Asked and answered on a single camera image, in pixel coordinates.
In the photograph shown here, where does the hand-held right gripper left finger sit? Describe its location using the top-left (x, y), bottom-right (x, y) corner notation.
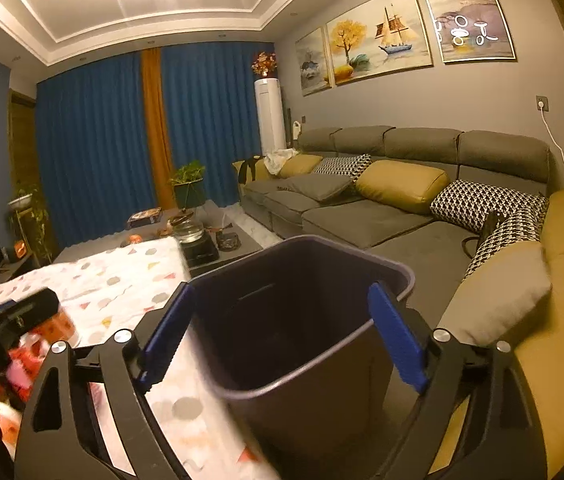
top-left (14, 282), bottom-right (193, 480)

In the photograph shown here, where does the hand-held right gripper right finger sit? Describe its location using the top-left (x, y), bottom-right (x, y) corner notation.
top-left (368, 284), bottom-right (547, 480)

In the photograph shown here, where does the red printed plastic bag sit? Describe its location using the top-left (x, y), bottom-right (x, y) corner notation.
top-left (0, 310), bottom-right (80, 453)

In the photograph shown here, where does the dark grey plastic bin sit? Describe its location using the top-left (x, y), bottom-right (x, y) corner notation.
top-left (187, 235), bottom-right (417, 468)

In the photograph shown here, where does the patterned white tablecloth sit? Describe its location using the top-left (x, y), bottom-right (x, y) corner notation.
top-left (0, 236), bottom-right (275, 480)

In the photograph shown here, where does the glass kettle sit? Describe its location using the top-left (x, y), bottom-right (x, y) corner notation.
top-left (173, 220), bottom-right (206, 246)

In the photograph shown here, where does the grey square cushion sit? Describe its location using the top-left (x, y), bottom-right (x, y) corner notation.
top-left (436, 241), bottom-right (552, 348)
top-left (282, 174), bottom-right (355, 204)

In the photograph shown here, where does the grey coffee table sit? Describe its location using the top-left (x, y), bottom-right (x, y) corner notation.
top-left (54, 205), bottom-right (265, 281)

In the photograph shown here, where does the grey sectional sofa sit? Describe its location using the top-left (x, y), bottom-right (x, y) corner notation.
top-left (233, 126), bottom-right (564, 480)

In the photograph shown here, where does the colourful printed box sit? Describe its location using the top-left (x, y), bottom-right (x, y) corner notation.
top-left (127, 207), bottom-right (163, 226)

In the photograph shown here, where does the trailing plant on stand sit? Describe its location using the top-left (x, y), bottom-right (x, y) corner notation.
top-left (8, 180), bottom-right (50, 266)

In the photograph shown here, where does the plant in green pot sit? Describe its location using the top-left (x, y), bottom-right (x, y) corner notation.
top-left (168, 160), bottom-right (207, 209)

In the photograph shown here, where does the large yellow leather cushion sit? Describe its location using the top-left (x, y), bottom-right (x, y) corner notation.
top-left (356, 160), bottom-right (450, 216)

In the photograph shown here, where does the black handbag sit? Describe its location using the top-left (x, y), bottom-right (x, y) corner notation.
top-left (462, 210), bottom-right (507, 261)

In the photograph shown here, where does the black white zigzag cushion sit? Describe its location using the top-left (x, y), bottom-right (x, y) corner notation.
top-left (313, 154), bottom-right (373, 183)

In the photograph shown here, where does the black cloth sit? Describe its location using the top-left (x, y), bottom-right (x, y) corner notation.
top-left (238, 157), bottom-right (263, 186)

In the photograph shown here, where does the brown wooden door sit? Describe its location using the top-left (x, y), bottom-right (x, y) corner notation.
top-left (8, 88), bottom-right (39, 196)

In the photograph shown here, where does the small yellow leather cushion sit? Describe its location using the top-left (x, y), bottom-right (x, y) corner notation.
top-left (278, 154), bottom-right (323, 179)

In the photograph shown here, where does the blue pleated curtain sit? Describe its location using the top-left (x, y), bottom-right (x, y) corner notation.
top-left (161, 40), bottom-right (265, 208)
top-left (36, 50), bottom-right (157, 248)

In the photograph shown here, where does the orange curtain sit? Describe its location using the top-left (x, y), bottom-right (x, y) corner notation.
top-left (141, 47), bottom-right (179, 209)

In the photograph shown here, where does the white crumpled cloth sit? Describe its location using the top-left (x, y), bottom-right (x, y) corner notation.
top-left (264, 147), bottom-right (299, 176)

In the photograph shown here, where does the white standing air conditioner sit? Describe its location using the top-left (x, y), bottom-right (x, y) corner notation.
top-left (254, 78), bottom-right (285, 155)

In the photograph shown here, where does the small framed landscape painting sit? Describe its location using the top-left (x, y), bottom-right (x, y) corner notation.
top-left (294, 26), bottom-right (335, 97)

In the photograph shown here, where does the red and gold flower arrangement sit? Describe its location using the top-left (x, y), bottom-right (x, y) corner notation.
top-left (251, 51), bottom-right (281, 81)

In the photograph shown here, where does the framed sailboat and tree painting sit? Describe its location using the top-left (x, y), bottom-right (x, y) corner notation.
top-left (325, 0), bottom-right (434, 86)

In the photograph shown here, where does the framed purple mountain painting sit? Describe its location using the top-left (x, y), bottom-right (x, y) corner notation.
top-left (419, 0), bottom-right (516, 63)

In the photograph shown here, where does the white power cable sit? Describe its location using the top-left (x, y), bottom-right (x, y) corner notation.
top-left (540, 106), bottom-right (564, 193)

